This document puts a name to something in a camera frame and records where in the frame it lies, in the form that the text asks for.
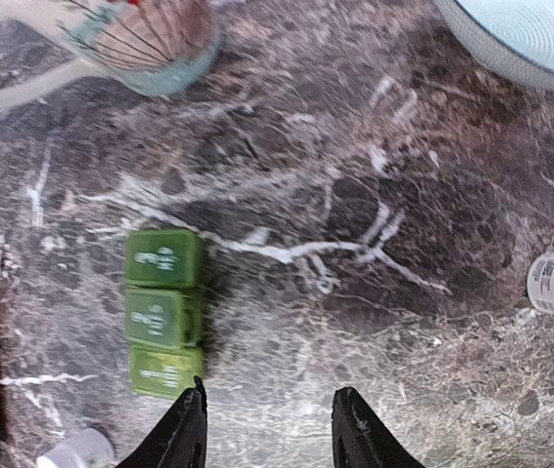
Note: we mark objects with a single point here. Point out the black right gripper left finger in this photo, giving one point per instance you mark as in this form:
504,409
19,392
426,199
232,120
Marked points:
179,439

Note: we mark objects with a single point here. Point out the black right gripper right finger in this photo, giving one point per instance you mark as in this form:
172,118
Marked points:
360,439

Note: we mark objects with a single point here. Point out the green weekly pill organizer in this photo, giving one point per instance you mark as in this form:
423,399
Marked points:
164,311

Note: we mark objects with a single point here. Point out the white mug with coral pattern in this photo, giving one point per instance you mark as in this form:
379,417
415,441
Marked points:
154,48

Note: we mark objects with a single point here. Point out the striped light blue bowl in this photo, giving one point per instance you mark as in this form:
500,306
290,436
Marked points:
513,39

